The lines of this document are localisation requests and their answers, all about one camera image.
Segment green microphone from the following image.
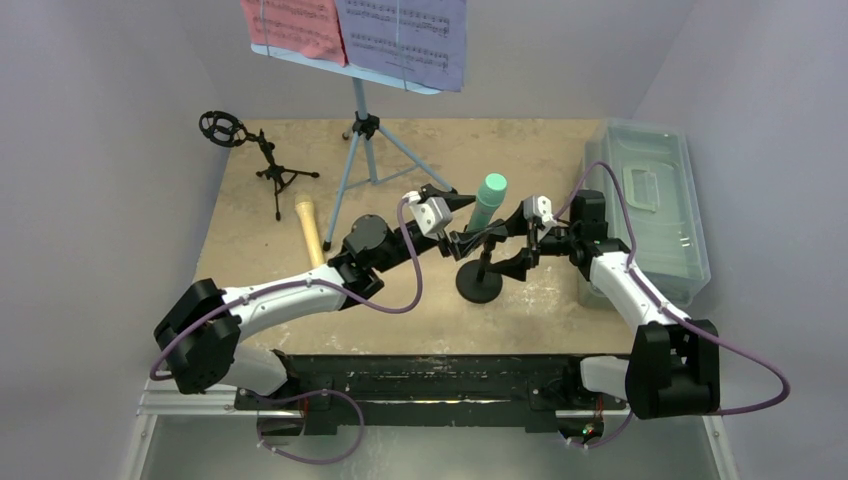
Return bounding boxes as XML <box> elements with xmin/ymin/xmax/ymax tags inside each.
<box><xmin>466</xmin><ymin>173</ymin><xmax>508</xmax><ymax>232</ymax></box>

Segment black round-base mic stand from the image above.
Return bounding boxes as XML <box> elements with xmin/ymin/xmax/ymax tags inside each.
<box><xmin>456</xmin><ymin>226</ymin><xmax>506</xmax><ymax>304</ymax></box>

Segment beige microphone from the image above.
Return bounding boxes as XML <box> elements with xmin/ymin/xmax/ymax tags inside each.
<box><xmin>294</xmin><ymin>193</ymin><xmax>325</xmax><ymax>268</ymax></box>

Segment black tripod mic stand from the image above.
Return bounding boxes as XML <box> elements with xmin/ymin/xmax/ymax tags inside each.
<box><xmin>198</xmin><ymin>109</ymin><xmax>321</xmax><ymax>223</ymax></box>

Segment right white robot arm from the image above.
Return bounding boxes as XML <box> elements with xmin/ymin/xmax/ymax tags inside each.
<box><xmin>487</xmin><ymin>190</ymin><xmax>720</xmax><ymax>419</ymax></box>

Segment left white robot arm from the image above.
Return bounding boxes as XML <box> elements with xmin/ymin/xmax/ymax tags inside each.
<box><xmin>149</xmin><ymin>184</ymin><xmax>476</xmax><ymax>409</ymax></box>

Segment blue music stand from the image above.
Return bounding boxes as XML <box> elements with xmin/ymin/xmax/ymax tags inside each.
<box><xmin>251</xmin><ymin>43</ymin><xmax>454</xmax><ymax>251</ymax></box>

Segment clear plastic storage box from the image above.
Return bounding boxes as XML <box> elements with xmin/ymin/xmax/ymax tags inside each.
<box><xmin>578</xmin><ymin>118</ymin><xmax>711</xmax><ymax>308</ymax></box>

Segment purple sheet music page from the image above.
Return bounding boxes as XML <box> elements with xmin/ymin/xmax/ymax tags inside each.
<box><xmin>335</xmin><ymin>0</ymin><xmax>468</xmax><ymax>92</ymax></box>

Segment red sheet music page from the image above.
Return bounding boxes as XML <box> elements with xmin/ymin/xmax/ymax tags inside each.
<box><xmin>240</xmin><ymin>0</ymin><xmax>347</xmax><ymax>67</ymax></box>

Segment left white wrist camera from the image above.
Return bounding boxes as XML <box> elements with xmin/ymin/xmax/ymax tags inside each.
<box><xmin>403</xmin><ymin>191</ymin><xmax>453</xmax><ymax>240</ymax></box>

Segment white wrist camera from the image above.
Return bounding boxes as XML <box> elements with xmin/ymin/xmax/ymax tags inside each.
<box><xmin>522</xmin><ymin>195</ymin><xmax>557</xmax><ymax>231</ymax></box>
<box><xmin>403</xmin><ymin>191</ymin><xmax>453</xmax><ymax>240</ymax></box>

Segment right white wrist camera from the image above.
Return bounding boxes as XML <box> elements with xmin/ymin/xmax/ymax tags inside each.
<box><xmin>522</xmin><ymin>195</ymin><xmax>557</xmax><ymax>231</ymax></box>

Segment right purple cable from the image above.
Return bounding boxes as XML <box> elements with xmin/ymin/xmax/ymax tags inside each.
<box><xmin>553</xmin><ymin>160</ymin><xmax>792</xmax><ymax>452</ymax></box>

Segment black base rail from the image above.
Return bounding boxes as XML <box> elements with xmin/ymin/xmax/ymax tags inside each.
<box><xmin>135</xmin><ymin>353</ymin><xmax>631</xmax><ymax>439</ymax></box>

